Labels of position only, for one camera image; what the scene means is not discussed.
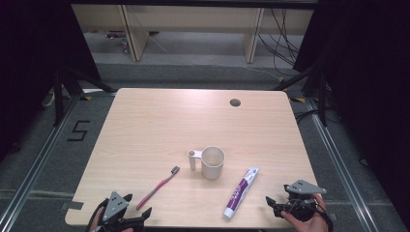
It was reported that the pink toothbrush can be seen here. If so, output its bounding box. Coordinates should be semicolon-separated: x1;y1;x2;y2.
135;165;181;211

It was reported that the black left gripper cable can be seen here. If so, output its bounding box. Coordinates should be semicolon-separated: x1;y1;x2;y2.
84;197;110;232

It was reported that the white cup with side holder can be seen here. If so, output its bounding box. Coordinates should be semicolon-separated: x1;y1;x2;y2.
188;146;226;181

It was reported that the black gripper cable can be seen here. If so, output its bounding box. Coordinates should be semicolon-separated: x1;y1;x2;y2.
84;197;110;232
317;201;335;232

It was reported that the black metal stand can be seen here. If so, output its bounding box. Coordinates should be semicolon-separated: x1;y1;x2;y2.
270;62;330;128
52;66;115;128

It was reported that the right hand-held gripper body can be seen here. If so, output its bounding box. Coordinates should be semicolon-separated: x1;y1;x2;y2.
283;179;327;222

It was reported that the white and purple toothpaste tube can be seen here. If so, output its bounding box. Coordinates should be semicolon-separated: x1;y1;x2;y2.
222;166;260;220

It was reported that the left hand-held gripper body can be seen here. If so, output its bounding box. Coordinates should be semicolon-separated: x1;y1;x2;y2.
96;191;143;232

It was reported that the aluminium floor rail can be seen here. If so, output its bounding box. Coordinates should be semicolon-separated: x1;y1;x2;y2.
304;96;380;232
0;91;81;232

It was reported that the person's left hand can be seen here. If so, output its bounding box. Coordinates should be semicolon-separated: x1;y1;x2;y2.
89;206;105;232

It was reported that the person's right hand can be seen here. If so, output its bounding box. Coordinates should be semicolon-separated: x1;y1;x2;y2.
279;193;330;232

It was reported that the light wooden desk frame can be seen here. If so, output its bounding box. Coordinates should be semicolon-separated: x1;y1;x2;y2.
71;4;315;64

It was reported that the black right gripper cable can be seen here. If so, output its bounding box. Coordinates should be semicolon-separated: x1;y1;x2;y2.
317;201;335;232

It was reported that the bundle of black hanging cables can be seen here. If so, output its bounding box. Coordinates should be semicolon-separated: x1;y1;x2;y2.
257;8;301;77

